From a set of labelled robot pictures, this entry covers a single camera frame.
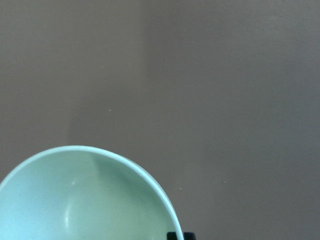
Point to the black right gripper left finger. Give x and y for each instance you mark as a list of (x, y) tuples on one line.
[(171, 236)]

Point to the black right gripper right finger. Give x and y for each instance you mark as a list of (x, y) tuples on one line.
[(189, 236)]

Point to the mint green bowl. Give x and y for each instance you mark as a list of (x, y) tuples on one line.
[(84, 193)]

